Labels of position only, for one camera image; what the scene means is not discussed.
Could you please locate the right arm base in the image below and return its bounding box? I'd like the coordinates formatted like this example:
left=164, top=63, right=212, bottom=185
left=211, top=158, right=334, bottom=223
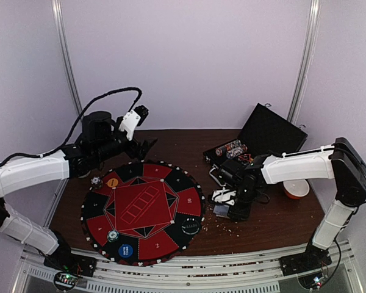
left=279, top=252, right=332, bottom=276

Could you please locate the orange white bowl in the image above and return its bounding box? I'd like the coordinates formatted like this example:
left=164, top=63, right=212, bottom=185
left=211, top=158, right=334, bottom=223
left=282, top=179, right=310, bottom=200

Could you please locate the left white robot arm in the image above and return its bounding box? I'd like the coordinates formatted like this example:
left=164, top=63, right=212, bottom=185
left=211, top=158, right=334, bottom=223
left=0, top=106, right=152, bottom=271

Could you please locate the left aluminium frame post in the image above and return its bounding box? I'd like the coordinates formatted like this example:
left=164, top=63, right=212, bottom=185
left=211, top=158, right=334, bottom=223
left=51, top=0, right=83, bottom=117

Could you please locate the chip row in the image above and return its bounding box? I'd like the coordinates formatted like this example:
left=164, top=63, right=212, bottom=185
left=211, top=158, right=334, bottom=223
left=215, top=139, right=242, bottom=156
left=226, top=145, right=248, bottom=159

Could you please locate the blue small blind button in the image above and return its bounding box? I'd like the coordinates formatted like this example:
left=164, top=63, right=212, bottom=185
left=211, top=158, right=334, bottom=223
left=118, top=244, right=134, bottom=258

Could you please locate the right aluminium frame post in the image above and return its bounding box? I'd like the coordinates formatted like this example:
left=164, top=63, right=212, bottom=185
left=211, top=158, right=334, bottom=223
left=287, top=0, right=321, bottom=125

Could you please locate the front left chip row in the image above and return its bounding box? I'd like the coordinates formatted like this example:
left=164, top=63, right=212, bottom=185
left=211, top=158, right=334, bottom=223
left=226, top=145, right=248, bottom=159

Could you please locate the front aluminium rail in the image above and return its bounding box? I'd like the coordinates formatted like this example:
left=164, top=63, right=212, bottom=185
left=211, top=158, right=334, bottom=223
left=10, top=241, right=364, bottom=292

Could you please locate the black poker chip case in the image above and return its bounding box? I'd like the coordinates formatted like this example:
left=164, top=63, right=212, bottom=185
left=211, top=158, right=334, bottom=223
left=203, top=104, right=307, bottom=177

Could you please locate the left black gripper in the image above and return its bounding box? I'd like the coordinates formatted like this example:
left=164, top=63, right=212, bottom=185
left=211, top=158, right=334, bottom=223
left=93, top=115, right=157, bottom=163

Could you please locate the round red black poker mat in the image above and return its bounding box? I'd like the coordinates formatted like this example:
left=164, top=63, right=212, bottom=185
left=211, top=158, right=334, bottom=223
left=80, top=160, right=206, bottom=266

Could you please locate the aluminium frame post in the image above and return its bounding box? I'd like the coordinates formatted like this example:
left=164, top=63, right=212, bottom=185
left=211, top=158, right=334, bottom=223
left=51, top=0, right=83, bottom=117
left=287, top=0, right=321, bottom=125

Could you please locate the back left chip row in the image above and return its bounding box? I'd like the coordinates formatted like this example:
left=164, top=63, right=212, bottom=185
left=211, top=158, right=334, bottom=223
left=215, top=139, right=242, bottom=156

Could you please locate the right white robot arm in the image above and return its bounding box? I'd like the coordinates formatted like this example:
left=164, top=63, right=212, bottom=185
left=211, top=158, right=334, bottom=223
left=209, top=137, right=366, bottom=270

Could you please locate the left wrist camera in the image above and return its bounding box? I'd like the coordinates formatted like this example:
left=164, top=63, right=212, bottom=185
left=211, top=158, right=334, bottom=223
left=119, top=105, right=149, bottom=141

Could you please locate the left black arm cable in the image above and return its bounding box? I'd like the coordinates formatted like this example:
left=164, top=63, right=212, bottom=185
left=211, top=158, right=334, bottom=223
left=0, top=87, right=143, bottom=165

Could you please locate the poker chip stack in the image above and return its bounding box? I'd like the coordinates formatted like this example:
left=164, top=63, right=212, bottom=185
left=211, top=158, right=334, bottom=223
left=90, top=176, right=103, bottom=189
left=107, top=230, right=120, bottom=242

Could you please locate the orange big blind button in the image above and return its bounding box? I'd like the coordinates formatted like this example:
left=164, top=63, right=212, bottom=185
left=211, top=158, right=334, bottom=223
left=107, top=178, right=119, bottom=188

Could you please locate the clear dealer button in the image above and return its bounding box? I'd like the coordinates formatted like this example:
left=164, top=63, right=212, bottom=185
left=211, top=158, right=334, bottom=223
left=181, top=218, right=201, bottom=236

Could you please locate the red black triangle card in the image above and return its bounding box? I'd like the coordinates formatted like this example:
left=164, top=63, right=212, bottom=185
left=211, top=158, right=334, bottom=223
left=238, top=154, right=253, bottom=162

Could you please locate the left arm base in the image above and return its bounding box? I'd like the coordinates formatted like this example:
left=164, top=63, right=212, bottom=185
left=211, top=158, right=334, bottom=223
left=43, top=251, right=97, bottom=277

